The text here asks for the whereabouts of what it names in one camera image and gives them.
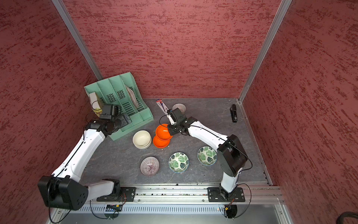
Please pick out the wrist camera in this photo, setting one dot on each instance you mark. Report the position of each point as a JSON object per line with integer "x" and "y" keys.
{"x": 175, "y": 116}
{"x": 110, "y": 112}

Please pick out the black stapler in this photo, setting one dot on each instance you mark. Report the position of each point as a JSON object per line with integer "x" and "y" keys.
{"x": 233, "y": 112}

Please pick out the white papers in organizer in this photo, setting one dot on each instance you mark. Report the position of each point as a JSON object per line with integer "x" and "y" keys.
{"x": 132, "y": 96}

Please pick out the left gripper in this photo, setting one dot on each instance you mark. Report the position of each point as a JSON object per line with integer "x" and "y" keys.
{"x": 124, "y": 122}

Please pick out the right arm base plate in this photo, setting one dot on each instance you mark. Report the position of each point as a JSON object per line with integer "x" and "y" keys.
{"x": 226, "y": 195}

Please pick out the mint green file organizer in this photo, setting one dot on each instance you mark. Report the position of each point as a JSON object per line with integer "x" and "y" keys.
{"x": 113, "y": 91}

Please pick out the yellow book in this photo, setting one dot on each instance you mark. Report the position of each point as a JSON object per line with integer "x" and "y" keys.
{"x": 96, "y": 103}

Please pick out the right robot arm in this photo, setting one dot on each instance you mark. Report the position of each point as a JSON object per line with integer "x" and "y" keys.
{"x": 230, "y": 153}

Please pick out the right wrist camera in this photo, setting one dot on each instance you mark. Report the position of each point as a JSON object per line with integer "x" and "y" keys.
{"x": 175, "y": 116}

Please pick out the striped bowl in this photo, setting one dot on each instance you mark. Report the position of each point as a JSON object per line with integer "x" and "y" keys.
{"x": 149, "y": 166}
{"x": 180, "y": 106}

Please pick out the orange bowl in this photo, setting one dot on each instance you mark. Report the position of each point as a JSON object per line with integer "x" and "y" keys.
{"x": 160, "y": 143}
{"x": 162, "y": 132}

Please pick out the green leaf bowl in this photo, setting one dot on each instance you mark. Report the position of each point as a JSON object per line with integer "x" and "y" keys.
{"x": 178, "y": 162}
{"x": 207, "y": 156}

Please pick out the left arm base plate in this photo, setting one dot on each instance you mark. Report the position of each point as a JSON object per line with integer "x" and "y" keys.
{"x": 123, "y": 194}

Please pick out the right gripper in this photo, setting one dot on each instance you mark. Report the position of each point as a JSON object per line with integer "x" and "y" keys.
{"x": 172, "y": 131}

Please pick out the cream bowl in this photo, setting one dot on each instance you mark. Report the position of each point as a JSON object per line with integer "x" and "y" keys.
{"x": 142, "y": 139}

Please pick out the striped bowl front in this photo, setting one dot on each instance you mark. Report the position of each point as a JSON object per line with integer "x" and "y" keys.
{"x": 149, "y": 166}

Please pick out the aluminium rail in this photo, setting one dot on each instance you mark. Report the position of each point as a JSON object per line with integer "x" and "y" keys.
{"x": 193, "y": 194}

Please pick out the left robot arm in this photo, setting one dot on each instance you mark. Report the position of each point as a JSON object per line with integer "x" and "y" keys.
{"x": 62, "y": 189}

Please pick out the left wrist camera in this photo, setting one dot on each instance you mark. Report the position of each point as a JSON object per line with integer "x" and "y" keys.
{"x": 110, "y": 112}

